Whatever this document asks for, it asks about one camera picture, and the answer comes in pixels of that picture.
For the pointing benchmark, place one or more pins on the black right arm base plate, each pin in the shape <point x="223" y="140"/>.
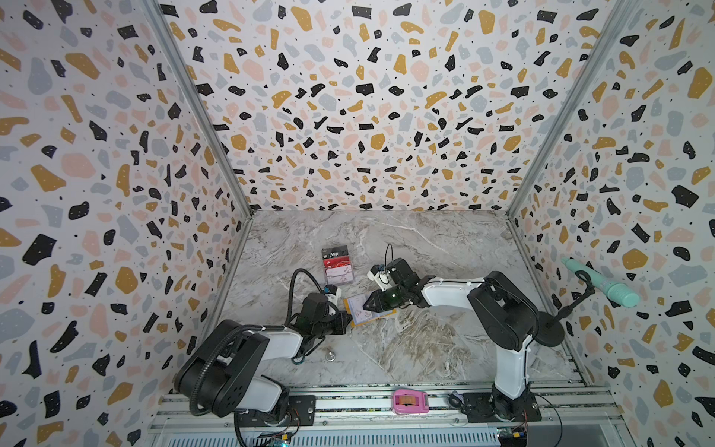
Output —
<point x="496" y="407"/>

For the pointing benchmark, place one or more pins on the mint green microphone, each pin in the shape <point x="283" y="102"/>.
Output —
<point x="616" y="292"/>

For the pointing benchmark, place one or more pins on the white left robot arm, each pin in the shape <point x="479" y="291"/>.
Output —
<point x="221" y="377"/>

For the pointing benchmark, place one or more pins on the aluminium corner post right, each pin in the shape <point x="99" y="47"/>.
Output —
<point x="616" y="22"/>

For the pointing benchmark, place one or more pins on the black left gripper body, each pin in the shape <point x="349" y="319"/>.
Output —
<point x="331" y="325"/>

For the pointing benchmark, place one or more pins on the aluminium corner post left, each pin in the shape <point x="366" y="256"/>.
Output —
<point x="155" y="17"/>

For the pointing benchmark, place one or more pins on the clear acrylic card stand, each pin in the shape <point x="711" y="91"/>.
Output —
<point x="337" y="265"/>

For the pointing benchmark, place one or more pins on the black VIP card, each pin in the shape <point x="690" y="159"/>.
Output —
<point x="334" y="253"/>

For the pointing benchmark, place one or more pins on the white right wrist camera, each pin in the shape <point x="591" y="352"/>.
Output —
<point x="380" y="277"/>

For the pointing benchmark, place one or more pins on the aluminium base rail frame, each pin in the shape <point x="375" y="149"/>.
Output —
<point x="571" y="415"/>

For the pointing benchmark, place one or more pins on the yellow leather card holder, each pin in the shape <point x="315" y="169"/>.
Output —
<point x="377" y="315"/>

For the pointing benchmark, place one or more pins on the aluminium corner post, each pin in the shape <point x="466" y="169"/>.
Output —
<point x="155" y="17"/>
<point x="616" y="22"/>

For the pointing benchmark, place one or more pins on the pink tape measure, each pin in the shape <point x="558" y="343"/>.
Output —
<point x="409" y="402"/>

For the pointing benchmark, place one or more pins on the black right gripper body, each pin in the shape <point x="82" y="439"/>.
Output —
<point x="381" y="298"/>

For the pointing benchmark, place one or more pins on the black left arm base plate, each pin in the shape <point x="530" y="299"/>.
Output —
<point x="292" y="411"/>

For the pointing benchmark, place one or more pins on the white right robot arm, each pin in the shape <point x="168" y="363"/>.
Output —
<point x="509" y="318"/>

